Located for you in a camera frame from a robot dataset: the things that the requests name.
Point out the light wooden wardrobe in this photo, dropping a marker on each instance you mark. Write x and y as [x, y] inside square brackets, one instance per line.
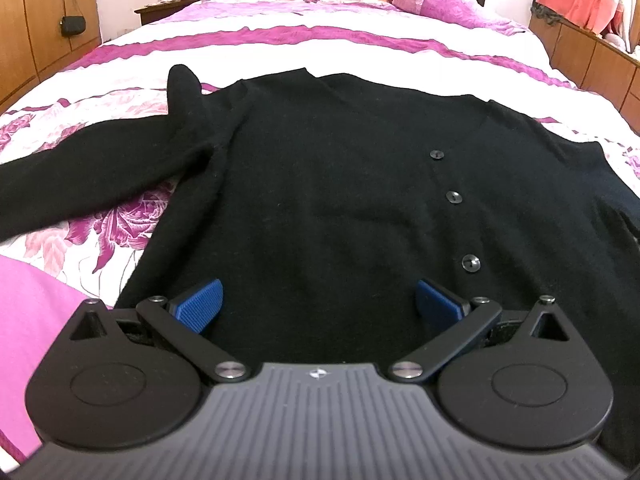
[32, 47]

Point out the low wooden side cabinet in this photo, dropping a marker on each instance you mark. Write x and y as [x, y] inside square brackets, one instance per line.
[591, 62]

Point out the dark wooden nightstand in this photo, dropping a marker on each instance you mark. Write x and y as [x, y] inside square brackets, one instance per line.
[157, 11]

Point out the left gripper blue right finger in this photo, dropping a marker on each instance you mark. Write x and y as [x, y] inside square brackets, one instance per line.
[460, 325]

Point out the small black hanging pouch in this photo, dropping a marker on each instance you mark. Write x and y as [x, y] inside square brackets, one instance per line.
[72, 25]

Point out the black knit cardigan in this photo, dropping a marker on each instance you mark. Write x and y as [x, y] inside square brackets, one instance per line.
[320, 202]

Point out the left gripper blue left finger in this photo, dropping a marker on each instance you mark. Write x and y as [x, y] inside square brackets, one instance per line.
[180, 321]

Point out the pink floral bed quilt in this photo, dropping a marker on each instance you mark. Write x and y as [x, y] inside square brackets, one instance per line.
[222, 41]

